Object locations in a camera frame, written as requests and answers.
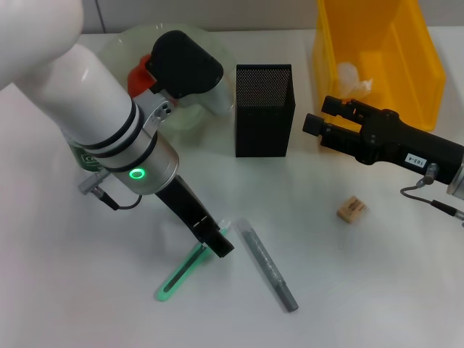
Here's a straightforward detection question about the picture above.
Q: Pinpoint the grey pen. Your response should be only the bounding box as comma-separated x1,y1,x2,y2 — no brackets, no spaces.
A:
235,217,300,312

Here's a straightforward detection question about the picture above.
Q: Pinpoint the left arm grey cable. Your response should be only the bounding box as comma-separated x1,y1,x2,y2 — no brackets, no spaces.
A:
78,169,145,212

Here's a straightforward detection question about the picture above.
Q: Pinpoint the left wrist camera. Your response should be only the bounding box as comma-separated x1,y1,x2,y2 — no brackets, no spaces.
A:
144,30,233,117

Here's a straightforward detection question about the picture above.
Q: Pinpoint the clear green-label water bottle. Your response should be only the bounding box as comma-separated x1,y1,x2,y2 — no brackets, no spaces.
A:
59,126,106,175

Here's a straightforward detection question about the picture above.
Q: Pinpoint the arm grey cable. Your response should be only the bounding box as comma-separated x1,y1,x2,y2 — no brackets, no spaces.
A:
400,162,464,228
78,169,145,212

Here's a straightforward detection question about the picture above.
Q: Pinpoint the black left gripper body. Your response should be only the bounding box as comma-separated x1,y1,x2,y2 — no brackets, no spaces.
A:
155,176,220,239

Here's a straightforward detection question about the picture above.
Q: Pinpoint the white paper ball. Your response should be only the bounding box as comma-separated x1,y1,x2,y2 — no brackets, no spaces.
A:
336,61,373,99

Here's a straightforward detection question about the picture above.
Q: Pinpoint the black mesh pen holder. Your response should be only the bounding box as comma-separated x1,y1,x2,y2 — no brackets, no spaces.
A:
234,64,297,158

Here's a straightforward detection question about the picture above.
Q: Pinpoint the green utility knife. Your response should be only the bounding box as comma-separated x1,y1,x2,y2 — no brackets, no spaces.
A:
155,219,233,302

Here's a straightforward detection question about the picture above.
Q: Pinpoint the beige eraser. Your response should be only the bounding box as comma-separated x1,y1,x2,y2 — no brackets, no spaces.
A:
335,195,368,225

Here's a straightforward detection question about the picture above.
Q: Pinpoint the red-orange knitted orange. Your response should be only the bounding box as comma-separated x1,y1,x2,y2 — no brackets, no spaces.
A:
127,54,157,99

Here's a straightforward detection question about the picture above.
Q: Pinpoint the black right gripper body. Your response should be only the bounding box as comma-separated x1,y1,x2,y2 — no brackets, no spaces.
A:
355,107,464,186

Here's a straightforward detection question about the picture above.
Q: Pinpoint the yellow plastic bin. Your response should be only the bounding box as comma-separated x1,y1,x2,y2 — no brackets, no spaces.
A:
313,0,447,133

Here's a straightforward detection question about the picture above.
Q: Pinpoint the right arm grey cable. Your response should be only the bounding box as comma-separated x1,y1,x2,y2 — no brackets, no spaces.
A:
400,162,464,228

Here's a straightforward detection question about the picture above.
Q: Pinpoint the green glass fruit plate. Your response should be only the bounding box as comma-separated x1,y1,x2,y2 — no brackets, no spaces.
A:
97,23,236,133

